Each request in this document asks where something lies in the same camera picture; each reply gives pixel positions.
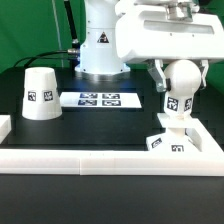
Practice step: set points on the white marker sheet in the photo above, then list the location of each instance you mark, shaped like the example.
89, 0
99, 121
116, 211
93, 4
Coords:
100, 100

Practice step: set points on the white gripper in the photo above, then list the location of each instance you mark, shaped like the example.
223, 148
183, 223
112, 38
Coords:
144, 31

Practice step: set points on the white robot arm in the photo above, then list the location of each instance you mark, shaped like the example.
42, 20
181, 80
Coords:
98, 53

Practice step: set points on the white fence border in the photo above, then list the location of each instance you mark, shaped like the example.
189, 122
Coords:
208, 162

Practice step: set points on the white lamp base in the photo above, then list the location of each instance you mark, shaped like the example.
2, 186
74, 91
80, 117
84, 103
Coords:
175, 137

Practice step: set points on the white lamp bulb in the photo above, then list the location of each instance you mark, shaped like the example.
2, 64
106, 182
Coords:
185, 79

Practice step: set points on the white lamp shade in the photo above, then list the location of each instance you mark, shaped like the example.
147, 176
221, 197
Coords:
41, 100

